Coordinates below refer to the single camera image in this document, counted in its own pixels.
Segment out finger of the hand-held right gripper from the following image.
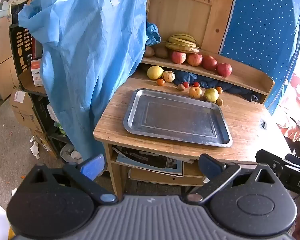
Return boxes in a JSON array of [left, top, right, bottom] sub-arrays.
[[255, 149, 290, 180]]

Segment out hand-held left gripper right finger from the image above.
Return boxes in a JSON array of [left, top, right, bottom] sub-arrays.
[[186, 153, 278, 203]]

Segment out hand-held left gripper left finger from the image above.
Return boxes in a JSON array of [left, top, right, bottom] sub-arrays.
[[27, 154, 118, 205]]

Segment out metal baking tray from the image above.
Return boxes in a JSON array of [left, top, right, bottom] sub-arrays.
[[123, 88, 233, 147]]

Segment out yellow pear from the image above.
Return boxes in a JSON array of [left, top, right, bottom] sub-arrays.
[[203, 88, 219, 102]]

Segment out orange yellow round fruit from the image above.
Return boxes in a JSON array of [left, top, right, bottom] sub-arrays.
[[189, 86, 202, 99]]

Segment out pink floral quilt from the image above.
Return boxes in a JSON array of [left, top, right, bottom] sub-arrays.
[[276, 72, 300, 140]]

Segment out stack of magazines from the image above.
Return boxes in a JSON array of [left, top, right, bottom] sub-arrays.
[[112, 146, 190, 177]]

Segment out white paper scrap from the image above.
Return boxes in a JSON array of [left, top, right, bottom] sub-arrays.
[[30, 135, 40, 159]]

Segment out dark blue jacket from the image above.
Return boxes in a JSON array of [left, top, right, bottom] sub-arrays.
[[174, 70, 262, 102]]

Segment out cardboard box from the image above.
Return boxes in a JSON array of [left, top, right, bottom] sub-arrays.
[[10, 90, 44, 133]]

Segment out red apple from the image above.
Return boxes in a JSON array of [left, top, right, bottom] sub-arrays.
[[216, 63, 233, 78], [171, 51, 187, 64], [202, 55, 218, 71], [187, 53, 203, 67]]

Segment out small striped melon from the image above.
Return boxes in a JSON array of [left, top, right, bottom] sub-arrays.
[[162, 70, 176, 83]]

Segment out yellow lemon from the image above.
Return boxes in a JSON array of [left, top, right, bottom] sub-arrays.
[[147, 66, 164, 80]]

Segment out white and red box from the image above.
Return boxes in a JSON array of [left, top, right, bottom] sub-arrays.
[[30, 57, 44, 87]]

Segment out light blue disposable gown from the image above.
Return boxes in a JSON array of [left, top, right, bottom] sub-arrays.
[[18, 0, 148, 160]]

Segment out brown kiwifruit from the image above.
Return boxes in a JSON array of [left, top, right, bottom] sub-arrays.
[[154, 45, 169, 58]]

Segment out banana bunch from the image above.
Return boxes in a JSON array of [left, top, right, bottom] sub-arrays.
[[165, 34, 200, 54]]

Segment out black plastic crate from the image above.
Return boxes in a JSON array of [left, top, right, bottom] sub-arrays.
[[9, 24, 44, 75]]

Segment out blue elastic shoe cover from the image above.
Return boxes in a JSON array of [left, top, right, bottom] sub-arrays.
[[146, 22, 162, 47]]

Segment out beige cabinet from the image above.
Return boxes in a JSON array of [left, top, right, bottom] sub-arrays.
[[0, 17, 20, 100]]

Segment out wooden cabinet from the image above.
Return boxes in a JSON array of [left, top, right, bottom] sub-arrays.
[[147, 0, 238, 54]]

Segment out pale green basket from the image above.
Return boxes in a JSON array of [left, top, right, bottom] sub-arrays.
[[0, 1, 12, 20]]

